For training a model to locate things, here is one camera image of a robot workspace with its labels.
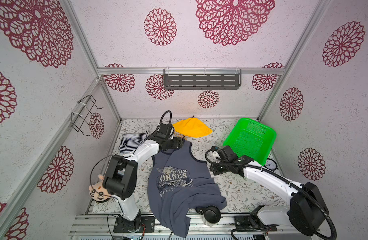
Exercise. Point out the green plastic basket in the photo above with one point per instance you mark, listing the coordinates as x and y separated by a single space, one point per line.
252 139

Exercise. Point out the black wire wall rack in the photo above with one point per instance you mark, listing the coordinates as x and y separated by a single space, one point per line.
88 121

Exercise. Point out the yellow bucket hat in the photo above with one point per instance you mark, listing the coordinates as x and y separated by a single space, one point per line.
192 127

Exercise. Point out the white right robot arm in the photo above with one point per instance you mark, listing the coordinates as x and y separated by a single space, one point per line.
305 209

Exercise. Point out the blue white striped tank top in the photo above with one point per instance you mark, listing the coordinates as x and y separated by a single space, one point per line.
131 141

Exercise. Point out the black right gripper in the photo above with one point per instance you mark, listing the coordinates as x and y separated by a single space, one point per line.
213 170

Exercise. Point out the grey tank top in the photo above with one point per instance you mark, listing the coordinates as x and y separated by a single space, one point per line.
179 182

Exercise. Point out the black pressure gauge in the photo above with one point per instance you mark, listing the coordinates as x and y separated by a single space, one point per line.
271 164

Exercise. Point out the plush doll toy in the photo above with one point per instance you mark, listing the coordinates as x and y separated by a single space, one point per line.
98 192

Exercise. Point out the grey wall shelf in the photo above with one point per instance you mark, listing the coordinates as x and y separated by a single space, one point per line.
201 81

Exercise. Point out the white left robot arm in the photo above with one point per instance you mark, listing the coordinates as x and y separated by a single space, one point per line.
120 179

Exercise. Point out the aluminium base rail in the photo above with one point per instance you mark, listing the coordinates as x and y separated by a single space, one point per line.
229 227

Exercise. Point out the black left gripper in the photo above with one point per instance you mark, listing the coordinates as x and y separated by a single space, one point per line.
177 142

